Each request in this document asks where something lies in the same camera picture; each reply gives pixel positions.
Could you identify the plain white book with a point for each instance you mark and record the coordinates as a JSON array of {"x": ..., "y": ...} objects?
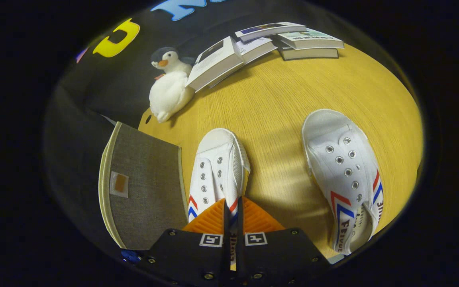
[{"x": 253, "y": 48}]

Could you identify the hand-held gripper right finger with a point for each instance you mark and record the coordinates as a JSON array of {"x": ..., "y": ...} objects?
[{"x": 240, "y": 227}]

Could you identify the penguin plush toy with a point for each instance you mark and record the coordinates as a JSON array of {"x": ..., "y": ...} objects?
[{"x": 169, "y": 95}]

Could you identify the book with blue picture cover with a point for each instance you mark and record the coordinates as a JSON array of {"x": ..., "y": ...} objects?
[{"x": 269, "y": 28}]

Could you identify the black backdrop cloth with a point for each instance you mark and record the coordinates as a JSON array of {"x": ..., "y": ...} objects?
[{"x": 86, "y": 139}]

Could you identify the grey fabric storage box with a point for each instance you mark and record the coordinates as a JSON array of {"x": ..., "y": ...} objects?
[{"x": 146, "y": 199}]

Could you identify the book with pale green cover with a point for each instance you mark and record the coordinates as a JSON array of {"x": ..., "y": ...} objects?
[{"x": 309, "y": 36}]

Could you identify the white canvas shoe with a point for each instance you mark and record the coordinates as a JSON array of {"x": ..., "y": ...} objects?
[
  {"x": 217, "y": 171},
  {"x": 345, "y": 167}
]

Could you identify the white book with portrait cover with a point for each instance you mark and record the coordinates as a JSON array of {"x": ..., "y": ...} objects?
[{"x": 213, "y": 63}]

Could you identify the dark grey book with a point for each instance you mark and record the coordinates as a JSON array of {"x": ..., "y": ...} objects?
[{"x": 309, "y": 54}]

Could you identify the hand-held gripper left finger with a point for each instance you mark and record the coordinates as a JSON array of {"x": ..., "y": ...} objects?
[{"x": 226, "y": 223}]

